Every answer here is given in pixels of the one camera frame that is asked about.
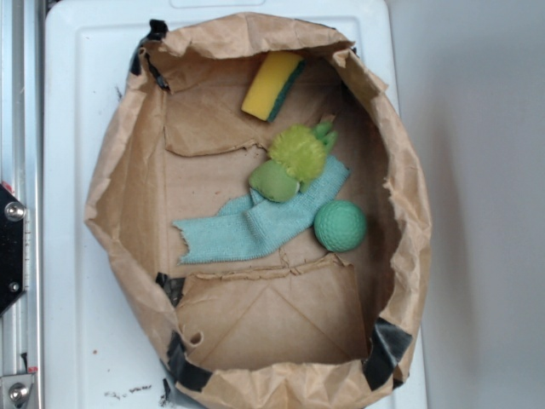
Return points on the green dimpled ball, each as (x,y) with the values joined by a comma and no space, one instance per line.
(340,226)

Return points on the brown paper bag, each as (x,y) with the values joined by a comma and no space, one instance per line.
(303,327)

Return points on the light blue cloth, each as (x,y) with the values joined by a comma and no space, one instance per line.
(251,227)

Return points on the green plush toy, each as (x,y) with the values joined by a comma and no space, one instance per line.
(296,158)

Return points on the yellow green sponge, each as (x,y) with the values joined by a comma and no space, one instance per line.
(271,84)

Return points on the black corner bracket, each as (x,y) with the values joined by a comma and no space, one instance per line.
(13,249)

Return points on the aluminium frame rail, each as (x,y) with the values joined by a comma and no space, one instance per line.
(22,27)

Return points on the silver corner bracket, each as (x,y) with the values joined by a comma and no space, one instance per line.
(18,392)

